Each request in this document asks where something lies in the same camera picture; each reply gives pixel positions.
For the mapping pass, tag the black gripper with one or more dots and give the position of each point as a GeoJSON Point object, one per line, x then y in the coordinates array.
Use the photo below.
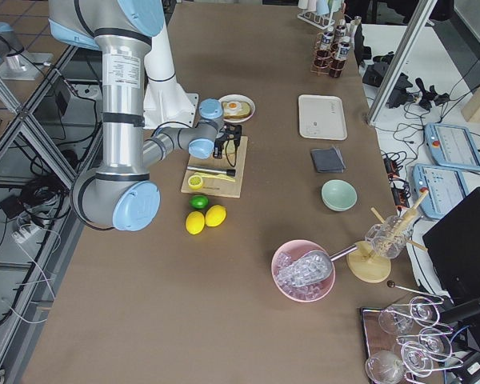
{"type": "Point", "coordinates": [218, 146]}

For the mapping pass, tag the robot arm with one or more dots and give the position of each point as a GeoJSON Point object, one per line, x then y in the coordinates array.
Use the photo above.
{"type": "Point", "coordinates": [137, 69]}

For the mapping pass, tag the cream rectangular tray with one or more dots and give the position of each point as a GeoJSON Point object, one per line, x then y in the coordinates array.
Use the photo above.
{"type": "Point", "coordinates": [321, 117]}

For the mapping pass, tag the wine glass rack tray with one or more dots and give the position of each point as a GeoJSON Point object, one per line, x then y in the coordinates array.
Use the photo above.
{"type": "Point", "coordinates": [407, 342]}

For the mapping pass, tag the bread slice on plate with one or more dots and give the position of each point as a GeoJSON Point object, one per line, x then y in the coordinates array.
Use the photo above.
{"type": "Point", "coordinates": [244, 113]}

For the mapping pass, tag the fried egg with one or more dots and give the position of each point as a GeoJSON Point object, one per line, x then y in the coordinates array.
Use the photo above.
{"type": "Point", "coordinates": [232, 107]}

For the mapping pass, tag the wooden cutting board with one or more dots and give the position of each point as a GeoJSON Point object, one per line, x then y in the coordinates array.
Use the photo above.
{"type": "Point", "coordinates": [219, 187]}

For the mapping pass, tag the white round plate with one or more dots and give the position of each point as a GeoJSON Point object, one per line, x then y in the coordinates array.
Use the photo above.
{"type": "Point", "coordinates": [238, 97]}

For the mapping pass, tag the steel muddler black tip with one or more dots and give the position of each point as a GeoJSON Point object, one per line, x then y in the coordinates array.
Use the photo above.
{"type": "Point", "coordinates": [226, 172]}

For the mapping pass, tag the half lemon slice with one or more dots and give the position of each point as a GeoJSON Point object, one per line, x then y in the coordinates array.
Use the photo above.
{"type": "Point", "coordinates": [195, 182]}

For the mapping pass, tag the green lime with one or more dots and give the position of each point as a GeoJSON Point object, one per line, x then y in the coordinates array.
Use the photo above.
{"type": "Point", "coordinates": [199, 201]}

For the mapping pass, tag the upper yellow lemon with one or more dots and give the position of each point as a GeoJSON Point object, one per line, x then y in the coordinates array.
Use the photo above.
{"type": "Point", "coordinates": [215, 215]}

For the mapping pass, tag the yellow lemon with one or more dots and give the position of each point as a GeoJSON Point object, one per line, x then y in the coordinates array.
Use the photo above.
{"type": "Point", "coordinates": [215, 215]}
{"type": "Point", "coordinates": [195, 222]}

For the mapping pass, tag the lower yellow lemon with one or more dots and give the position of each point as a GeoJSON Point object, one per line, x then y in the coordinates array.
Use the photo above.
{"type": "Point", "coordinates": [195, 222]}

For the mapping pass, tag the grey folded cloth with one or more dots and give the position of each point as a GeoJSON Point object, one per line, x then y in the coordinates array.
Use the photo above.
{"type": "Point", "coordinates": [328, 160]}

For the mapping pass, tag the lower left drink bottle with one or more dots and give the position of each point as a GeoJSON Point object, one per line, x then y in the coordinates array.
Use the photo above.
{"type": "Point", "coordinates": [323, 51]}

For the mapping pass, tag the lower right drink bottle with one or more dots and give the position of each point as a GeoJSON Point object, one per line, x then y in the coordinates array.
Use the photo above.
{"type": "Point", "coordinates": [342, 54]}

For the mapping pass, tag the light green bowl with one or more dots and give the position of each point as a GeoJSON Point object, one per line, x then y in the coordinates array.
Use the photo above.
{"type": "Point", "coordinates": [338, 195]}

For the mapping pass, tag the pink bowl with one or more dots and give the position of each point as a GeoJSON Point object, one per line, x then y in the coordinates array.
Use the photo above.
{"type": "Point", "coordinates": [284, 256]}

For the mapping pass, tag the white cup rack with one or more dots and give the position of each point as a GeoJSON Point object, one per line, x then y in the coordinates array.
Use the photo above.
{"type": "Point", "coordinates": [319, 13]}

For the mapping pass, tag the upper dark drink bottle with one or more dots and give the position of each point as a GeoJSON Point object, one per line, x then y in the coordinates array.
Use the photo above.
{"type": "Point", "coordinates": [340, 30]}

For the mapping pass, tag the metal ice scoop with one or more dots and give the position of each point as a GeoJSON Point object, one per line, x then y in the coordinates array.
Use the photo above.
{"type": "Point", "coordinates": [315, 266]}

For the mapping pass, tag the wooden cup stand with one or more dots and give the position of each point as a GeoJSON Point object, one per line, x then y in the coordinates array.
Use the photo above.
{"type": "Point", "coordinates": [365, 264]}

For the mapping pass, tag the clear glass mug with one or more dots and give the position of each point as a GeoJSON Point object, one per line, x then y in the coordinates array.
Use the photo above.
{"type": "Point", "coordinates": [389, 238]}

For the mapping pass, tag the upper teach pendant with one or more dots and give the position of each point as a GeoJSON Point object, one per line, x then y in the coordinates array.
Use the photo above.
{"type": "Point", "coordinates": [452, 146]}

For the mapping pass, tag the teach pendant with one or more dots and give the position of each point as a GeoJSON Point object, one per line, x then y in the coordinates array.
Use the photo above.
{"type": "Point", "coordinates": [446, 188]}
{"type": "Point", "coordinates": [452, 146]}

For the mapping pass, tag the lower teach pendant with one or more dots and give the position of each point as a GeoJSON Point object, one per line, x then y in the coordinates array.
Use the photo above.
{"type": "Point", "coordinates": [446, 188]}

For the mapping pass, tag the black laptop monitor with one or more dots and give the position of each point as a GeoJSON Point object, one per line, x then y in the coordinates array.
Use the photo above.
{"type": "Point", "coordinates": [454, 248]}

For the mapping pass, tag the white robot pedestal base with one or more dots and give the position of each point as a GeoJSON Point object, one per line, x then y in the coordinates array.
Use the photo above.
{"type": "Point", "coordinates": [177, 111]}

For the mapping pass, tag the copper wire bottle rack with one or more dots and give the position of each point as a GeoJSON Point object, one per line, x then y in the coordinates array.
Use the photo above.
{"type": "Point", "coordinates": [323, 70]}

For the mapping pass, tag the aluminium frame post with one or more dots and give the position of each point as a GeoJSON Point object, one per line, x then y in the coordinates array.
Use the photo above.
{"type": "Point", "coordinates": [417, 22]}

